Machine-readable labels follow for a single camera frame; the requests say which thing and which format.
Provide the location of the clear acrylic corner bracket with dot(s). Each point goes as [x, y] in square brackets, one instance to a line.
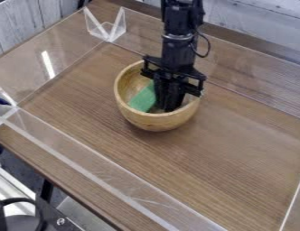
[104, 31]

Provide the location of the brown wooden bowl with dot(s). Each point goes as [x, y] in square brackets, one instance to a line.
[154, 121]

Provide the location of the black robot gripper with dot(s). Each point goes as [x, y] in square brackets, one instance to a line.
[173, 71]

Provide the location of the clear acrylic tray wall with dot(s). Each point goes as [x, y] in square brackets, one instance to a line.
[221, 174]

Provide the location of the blue object at edge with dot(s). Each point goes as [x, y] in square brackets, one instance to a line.
[3, 102]

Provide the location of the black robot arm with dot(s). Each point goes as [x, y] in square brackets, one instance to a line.
[182, 17]

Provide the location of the grey metal bracket with screw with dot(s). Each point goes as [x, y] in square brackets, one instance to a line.
[55, 220]

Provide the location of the green rectangular block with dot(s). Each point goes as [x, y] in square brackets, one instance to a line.
[145, 98]

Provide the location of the black metal table leg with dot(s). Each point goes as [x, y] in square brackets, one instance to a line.
[47, 190]

